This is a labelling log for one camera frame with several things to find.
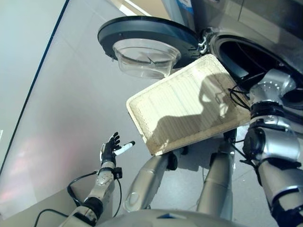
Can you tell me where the blue white washer sticker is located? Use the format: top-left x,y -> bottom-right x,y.
176,0 -> 193,10

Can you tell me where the cream wicker tray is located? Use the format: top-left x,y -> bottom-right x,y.
126,53 -> 252,157

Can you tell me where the grey front-load washing machine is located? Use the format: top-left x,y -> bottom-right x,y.
170,0 -> 303,112

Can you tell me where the silver robot torso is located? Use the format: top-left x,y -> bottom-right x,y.
98,208 -> 240,227

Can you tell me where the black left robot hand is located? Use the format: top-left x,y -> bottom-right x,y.
100,131 -> 136,166

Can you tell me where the round glass washer door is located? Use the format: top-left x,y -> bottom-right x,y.
97,16 -> 199,79

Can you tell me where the silver right robot leg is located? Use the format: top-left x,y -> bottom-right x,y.
196,151 -> 235,215

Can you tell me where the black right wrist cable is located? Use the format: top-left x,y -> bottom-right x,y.
228,72 -> 266,106

